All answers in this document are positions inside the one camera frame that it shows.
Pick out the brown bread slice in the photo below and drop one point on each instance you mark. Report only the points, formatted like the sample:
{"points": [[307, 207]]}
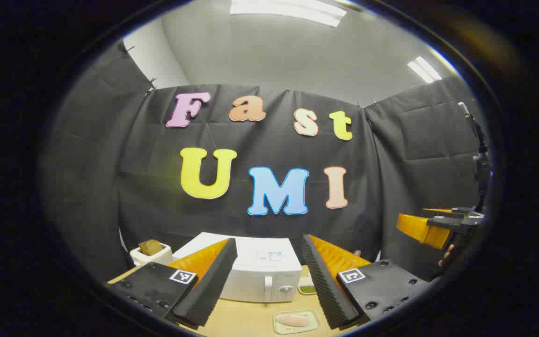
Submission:
{"points": [[150, 246]]}

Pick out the white rectangular tray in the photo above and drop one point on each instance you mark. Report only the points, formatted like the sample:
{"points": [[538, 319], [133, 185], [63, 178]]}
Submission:
{"points": [[314, 323]]}

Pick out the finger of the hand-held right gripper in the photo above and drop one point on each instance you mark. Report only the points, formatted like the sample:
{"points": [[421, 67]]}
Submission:
{"points": [[421, 228], [442, 211]]}

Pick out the white divided dish with beans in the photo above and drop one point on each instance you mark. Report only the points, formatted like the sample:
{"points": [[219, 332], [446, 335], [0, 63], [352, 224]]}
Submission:
{"points": [[306, 288]]}

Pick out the crumb-coated round bun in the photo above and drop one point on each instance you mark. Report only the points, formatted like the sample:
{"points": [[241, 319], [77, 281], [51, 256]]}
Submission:
{"points": [[292, 320]]}

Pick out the white toaster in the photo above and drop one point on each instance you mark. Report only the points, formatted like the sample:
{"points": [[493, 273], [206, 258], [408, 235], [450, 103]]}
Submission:
{"points": [[157, 258]]}

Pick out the white microwave oven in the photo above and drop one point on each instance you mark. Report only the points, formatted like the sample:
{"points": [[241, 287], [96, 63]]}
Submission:
{"points": [[260, 276]]}

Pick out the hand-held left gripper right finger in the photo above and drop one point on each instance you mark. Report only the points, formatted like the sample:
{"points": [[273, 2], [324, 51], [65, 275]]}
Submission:
{"points": [[325, 285]]}

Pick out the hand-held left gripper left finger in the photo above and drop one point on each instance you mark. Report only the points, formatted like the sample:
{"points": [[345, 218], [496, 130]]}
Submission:
{"points": [[213, 285]]}

